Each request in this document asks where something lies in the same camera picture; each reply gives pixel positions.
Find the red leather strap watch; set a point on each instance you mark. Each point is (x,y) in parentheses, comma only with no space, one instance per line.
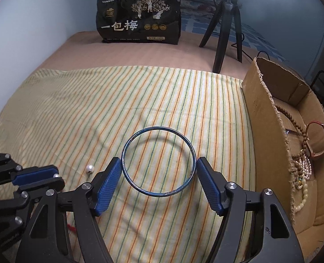
(315,139)

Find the black snack bag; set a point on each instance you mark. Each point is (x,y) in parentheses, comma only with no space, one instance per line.
(139,21)

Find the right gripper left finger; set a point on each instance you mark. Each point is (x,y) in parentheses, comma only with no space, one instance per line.
(104,185)

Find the striped yellow cloth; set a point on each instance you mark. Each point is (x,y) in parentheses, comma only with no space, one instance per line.
(152,115)

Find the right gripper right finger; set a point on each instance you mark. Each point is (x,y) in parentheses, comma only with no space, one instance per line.
(213,184)

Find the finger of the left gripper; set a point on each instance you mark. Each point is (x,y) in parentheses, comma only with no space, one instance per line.
(56,184)
(33,174)

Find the black tripod stand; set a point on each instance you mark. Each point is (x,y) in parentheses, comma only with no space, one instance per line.
(227,12)

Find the open cardboard box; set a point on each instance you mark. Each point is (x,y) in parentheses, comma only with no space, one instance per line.
(277,102)

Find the pearl earring stud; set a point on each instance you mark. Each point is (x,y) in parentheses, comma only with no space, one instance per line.
(89,169)

